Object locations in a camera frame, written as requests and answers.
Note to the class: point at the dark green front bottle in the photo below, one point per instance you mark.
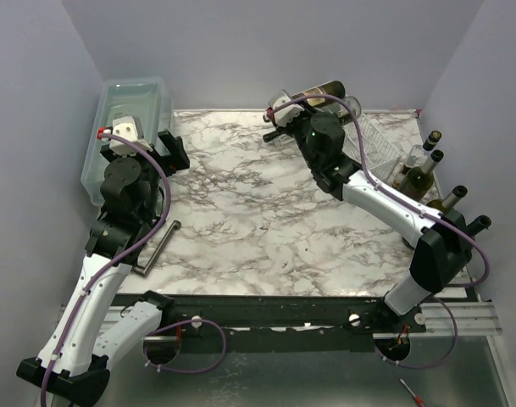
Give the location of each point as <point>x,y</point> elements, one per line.
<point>481,223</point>

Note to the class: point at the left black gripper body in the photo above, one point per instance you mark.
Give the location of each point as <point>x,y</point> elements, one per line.
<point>167,163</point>

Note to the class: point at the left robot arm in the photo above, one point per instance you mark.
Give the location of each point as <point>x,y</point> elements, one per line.
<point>76,363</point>

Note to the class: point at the green bottle silver foil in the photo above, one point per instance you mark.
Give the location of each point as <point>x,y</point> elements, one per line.
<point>447,203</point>

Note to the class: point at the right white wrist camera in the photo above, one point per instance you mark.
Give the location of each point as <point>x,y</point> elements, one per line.
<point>281,111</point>

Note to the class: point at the wine bottle on rack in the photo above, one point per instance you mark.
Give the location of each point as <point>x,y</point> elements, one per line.
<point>334,88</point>

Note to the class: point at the tall clear glass bottle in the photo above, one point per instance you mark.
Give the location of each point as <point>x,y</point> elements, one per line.
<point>344,111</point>

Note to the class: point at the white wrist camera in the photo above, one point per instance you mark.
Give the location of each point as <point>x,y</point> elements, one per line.
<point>128,128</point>
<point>281,111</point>

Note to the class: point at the red handled screwdriver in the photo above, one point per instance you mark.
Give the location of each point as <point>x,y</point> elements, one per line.
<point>417,400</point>

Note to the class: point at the clear bottle black cap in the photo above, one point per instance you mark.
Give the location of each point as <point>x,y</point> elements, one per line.
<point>416,156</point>

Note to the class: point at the clear plastic storage bin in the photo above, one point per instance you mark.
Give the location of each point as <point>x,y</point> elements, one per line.
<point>146,99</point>

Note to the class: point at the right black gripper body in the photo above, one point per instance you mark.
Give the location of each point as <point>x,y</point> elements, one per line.
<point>280,128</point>

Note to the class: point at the white wire wine rack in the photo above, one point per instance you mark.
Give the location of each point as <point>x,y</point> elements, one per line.
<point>381,156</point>

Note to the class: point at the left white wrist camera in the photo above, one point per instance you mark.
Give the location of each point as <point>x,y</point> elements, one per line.
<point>128,128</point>

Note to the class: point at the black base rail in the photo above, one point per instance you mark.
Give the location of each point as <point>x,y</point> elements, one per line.
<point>276,324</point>

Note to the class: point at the green bottle with cream label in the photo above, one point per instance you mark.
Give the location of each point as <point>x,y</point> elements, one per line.
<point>418,181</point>

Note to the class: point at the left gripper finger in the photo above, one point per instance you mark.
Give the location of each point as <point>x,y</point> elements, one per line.
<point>176,162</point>
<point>171,143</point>

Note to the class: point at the small black metal stand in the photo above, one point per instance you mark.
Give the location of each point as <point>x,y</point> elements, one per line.
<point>143,271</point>

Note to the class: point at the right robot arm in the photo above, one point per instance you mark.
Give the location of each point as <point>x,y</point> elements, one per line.
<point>442,241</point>

